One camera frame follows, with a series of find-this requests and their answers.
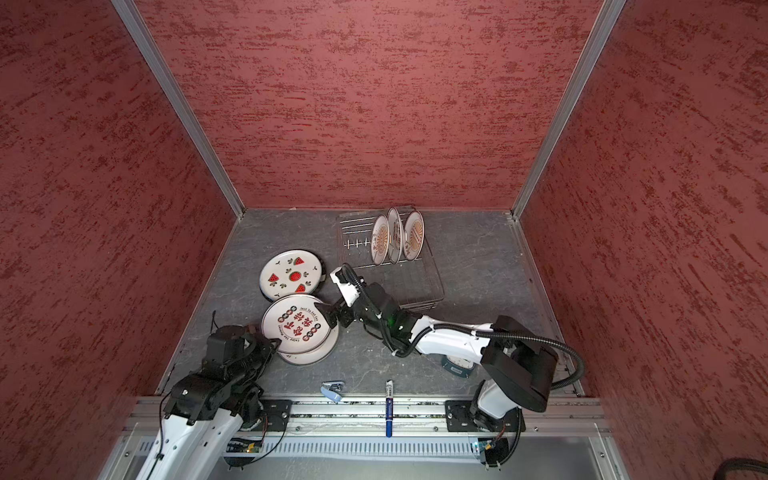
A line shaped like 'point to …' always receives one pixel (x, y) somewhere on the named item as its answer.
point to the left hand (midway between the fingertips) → (284, 346)
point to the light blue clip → (330, 394)
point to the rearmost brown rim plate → (414, 235)
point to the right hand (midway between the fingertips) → (327, 300)
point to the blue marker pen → (389, 408)
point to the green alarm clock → (459, 366)
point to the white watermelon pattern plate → (290, 272)
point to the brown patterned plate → (380, 239)
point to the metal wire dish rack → (411, 284)
